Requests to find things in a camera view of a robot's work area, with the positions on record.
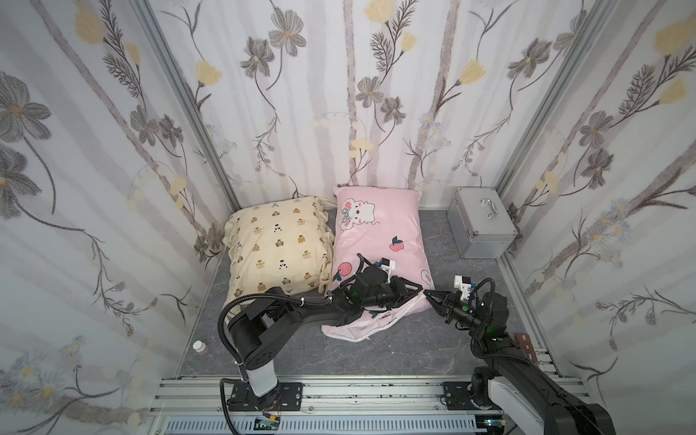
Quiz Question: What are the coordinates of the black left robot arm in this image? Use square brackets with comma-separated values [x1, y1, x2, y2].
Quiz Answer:
[217, 264, 424, 402]

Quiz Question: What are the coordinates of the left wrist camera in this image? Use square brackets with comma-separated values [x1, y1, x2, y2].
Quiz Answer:
[373, 257, 395, 277]

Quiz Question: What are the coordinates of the silver aluminium case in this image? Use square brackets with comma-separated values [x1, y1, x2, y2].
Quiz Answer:
[447, 187, 518, 259]

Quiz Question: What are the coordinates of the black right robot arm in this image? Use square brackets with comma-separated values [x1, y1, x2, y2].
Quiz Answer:
[424, 289, 616, 434]

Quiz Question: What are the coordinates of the pink cartoon print pillow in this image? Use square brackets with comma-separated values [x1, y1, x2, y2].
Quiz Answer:
[320, 186, 436, 344]

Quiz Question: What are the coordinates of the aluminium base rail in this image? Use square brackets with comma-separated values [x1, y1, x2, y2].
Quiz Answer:
[146, 374, 605, 435]

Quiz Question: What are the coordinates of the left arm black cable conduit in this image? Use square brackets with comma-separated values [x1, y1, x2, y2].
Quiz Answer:
[216, 292, 333, 435]

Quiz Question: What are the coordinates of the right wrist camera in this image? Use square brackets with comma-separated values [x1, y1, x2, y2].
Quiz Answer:
[454, 275, 476, 299]

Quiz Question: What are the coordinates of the small white bottle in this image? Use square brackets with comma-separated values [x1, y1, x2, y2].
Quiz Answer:
[192, 340, 210, 355]

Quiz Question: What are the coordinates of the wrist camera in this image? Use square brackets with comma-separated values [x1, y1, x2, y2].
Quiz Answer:
[373, 257, 395, 277]
[454, 275, 476, 299]

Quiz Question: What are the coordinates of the cream bear print pillow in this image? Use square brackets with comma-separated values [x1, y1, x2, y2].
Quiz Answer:
[223, 197, 335, 304]

